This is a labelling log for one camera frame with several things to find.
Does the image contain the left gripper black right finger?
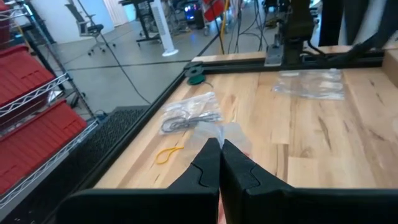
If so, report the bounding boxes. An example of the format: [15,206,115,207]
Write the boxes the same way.
[219,139,398,224]

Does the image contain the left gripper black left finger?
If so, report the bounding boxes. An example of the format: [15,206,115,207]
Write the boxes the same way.
[55,138,222,224]

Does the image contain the clear plastic zip bag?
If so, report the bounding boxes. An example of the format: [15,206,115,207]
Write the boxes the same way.
[188,121,253,158]
[272,68,346,101]
[159,91,224,136]

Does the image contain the yellow rubber band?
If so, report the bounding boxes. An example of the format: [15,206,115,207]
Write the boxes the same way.
[154,145,185,166]

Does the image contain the black perforated metal case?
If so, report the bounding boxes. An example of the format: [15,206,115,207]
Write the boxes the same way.
[6,106,147,224]

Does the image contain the green and black spool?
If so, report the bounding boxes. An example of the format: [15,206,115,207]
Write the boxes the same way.
[183,61,206,86]

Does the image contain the white tower fan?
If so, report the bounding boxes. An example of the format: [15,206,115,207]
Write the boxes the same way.
[149,0,180,57]

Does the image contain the grey office chair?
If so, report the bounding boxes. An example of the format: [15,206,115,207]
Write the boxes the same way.
[64,2,116,56]

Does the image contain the black standing desk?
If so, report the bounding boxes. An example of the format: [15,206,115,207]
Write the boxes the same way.
[119,0,162,43]

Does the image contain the computer tower with blue light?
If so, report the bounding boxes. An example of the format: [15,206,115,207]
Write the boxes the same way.
[183,1,201,22]

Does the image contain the thin black hanging cable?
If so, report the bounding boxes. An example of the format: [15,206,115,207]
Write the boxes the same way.
[76,0,153,106]

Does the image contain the chrome wire shelving rack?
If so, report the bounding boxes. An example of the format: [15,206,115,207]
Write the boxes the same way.
[0,0,102,212]

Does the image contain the black aluminium table frame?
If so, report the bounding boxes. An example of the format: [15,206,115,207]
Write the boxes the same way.
[71,0,398,194]

